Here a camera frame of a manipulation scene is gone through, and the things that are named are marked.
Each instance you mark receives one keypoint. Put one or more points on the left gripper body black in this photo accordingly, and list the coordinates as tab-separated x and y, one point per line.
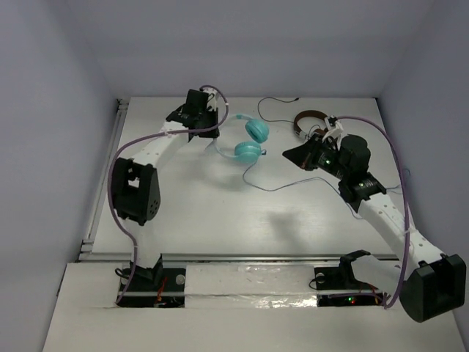
207	125

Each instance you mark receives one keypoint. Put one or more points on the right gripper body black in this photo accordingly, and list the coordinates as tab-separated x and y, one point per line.
322	157

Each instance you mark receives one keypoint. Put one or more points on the teal cat-ear headphones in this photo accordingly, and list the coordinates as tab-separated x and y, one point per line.
247	152

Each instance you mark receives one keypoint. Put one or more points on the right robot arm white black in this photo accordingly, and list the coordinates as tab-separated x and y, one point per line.
427	282

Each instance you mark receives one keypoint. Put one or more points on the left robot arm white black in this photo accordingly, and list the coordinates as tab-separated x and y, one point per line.
133	184

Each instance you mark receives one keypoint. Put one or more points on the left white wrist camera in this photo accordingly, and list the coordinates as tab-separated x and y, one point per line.
214	98

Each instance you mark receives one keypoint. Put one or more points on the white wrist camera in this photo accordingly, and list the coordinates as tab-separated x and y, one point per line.
334	128
214	98

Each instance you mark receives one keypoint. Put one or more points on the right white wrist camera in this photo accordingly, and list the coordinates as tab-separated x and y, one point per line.
334	128

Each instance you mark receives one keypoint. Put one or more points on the aluminium rail front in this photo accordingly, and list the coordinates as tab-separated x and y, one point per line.
205	258

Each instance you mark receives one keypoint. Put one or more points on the aluminium rail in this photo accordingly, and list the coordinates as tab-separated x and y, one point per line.
205	258
101	191

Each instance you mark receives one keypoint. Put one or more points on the aluminium rail left side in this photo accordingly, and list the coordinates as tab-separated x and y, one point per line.
101	191

